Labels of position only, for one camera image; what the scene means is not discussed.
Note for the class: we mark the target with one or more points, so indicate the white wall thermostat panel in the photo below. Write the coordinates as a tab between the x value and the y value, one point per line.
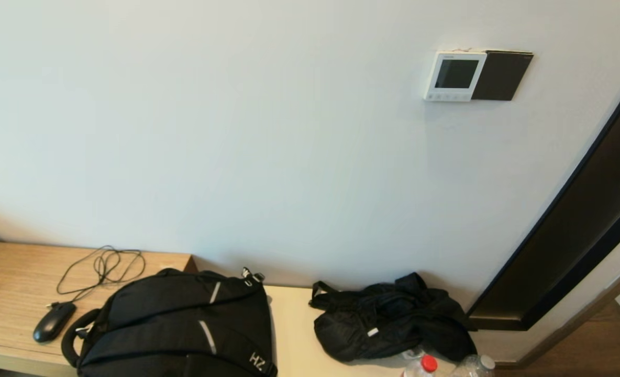
454	73

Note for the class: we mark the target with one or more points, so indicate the white low cabinet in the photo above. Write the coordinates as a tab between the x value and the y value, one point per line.
294	335

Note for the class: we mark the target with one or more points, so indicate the crumpled black fabric bag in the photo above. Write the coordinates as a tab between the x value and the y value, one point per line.
388	324

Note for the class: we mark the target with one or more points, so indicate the black backpack with grey stripes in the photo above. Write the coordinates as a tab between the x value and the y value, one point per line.
174	314

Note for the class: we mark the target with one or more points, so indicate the crumpled clear plastic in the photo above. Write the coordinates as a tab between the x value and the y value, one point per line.
412	354

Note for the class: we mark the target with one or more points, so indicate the red cap water bottle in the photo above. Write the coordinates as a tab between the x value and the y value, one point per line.
429	364

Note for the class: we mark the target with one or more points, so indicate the white cap clear bottle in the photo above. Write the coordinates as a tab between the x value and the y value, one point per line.
485	362

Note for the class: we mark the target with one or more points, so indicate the black computer mouse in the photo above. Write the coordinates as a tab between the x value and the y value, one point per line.
53	322

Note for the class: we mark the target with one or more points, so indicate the brown wooden floor trim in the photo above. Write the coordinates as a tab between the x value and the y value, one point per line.
566	325

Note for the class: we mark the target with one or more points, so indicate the wooden desk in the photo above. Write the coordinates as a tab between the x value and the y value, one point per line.
6	283

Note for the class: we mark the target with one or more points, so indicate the dark wall switch plate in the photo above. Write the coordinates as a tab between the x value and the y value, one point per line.
504	76

